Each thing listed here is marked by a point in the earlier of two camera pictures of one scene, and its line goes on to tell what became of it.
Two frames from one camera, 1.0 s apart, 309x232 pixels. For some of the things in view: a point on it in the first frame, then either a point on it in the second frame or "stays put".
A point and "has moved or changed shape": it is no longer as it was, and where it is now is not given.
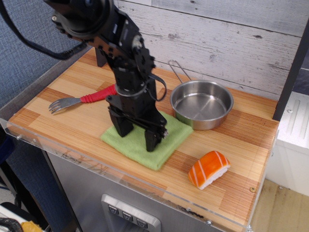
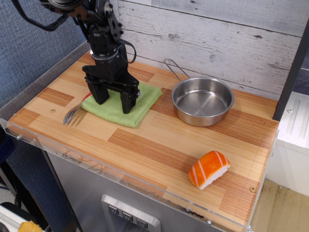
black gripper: (137, 101) -> (111, 70)
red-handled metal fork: (62, 103) -> (69, 115)
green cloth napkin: (134, 145) has moved or changed shape
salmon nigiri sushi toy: (208, 169) stays put
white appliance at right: (289, 166) stays put
